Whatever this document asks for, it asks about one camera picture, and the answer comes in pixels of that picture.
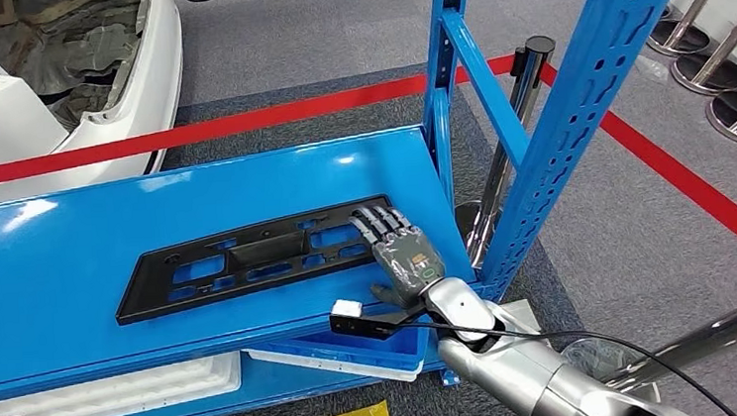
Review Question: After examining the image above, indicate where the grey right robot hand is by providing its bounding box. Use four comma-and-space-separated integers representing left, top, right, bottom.
347, 199, 451, 315

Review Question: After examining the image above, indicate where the long black plastic panel part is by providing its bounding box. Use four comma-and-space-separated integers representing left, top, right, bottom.
107, 194, 404, 327

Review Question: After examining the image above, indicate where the blue metal shelf rack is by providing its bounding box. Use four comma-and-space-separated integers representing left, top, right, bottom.
0, 0, 737, 416

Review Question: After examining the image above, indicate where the blue and white plastic bin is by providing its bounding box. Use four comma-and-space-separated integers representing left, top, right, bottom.
238, 303, 439, 397

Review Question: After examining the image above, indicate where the beige floor box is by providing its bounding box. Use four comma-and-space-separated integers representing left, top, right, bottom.
500, 298, 543, 339

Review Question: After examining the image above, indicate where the black-capped chrome stanchion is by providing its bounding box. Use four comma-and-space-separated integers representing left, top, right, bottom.
439, 34, 575, 273

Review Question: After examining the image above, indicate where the red barrier belt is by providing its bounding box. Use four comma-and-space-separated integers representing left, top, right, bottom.
0, 52, 527, 192

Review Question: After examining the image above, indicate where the white plastic tray stack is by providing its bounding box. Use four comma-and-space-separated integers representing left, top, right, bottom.
0, 350, 248, 416

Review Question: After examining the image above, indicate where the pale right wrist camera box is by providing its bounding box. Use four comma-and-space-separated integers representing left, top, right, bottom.
330, 297, 366, 320

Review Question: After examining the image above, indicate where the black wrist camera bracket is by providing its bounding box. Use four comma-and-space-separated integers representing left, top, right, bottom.
328, 306, 434, 344

